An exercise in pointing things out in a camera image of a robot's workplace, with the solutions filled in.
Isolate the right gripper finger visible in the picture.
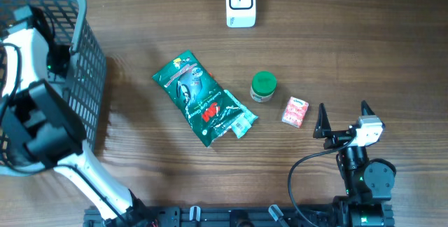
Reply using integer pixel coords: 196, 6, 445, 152
313, 103, 332, 139
361, 100, 375, 116

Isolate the pink Kleenex tissue pack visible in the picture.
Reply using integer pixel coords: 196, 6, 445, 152
281, 97, 309, 128

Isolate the green lidded small jar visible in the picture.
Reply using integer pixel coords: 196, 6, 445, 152
250, 71, 277, 102

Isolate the light green wipes packet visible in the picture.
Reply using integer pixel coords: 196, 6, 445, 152
224, 90, 258, 139

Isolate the green 3M gloves packet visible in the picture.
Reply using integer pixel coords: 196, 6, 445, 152
152, 50, 244, 147

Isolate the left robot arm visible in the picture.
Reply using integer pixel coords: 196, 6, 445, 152
1, 5, 154, 226

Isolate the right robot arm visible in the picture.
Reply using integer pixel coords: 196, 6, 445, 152
313, 101, 397, 226

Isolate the white barcode scanner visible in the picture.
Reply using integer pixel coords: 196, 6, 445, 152
225, 0, 256, 28

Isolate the grey plastic shopping basket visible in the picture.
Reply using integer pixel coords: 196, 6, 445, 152
1, 0, 106, 177

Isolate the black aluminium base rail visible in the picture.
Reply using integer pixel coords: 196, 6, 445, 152
83, 203, 396, 227

